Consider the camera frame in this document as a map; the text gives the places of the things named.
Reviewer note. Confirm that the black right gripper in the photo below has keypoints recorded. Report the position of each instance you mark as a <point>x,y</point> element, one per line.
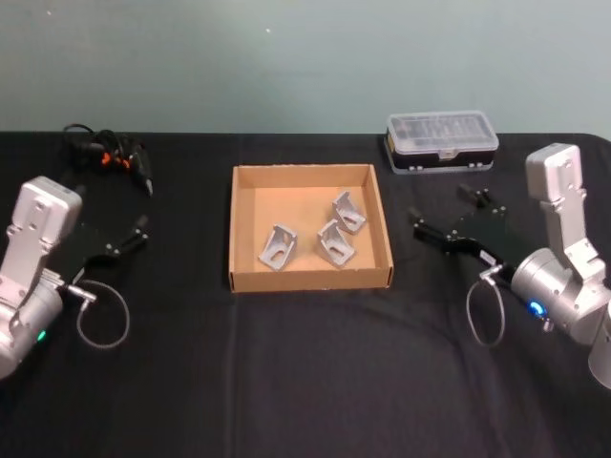
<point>501,238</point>

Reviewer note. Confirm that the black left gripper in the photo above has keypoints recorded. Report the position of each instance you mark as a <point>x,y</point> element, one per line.
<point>86,243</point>

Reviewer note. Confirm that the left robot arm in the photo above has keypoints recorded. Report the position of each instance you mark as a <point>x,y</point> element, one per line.
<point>33,248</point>

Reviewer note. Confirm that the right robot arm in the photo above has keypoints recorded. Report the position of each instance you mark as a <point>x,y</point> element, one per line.
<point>558,281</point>

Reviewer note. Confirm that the clear plastic case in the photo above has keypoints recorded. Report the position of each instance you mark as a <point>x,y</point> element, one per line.
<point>441,138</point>

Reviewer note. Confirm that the shallow brown cardboard tray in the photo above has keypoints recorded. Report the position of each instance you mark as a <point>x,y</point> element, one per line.
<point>267,281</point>

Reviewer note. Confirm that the black tablecloth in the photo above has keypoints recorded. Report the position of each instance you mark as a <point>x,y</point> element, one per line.
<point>305,372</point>

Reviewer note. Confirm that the silver metal corner bracket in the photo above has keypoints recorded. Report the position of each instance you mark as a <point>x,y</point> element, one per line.
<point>336,245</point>
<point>348,210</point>
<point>279,248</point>

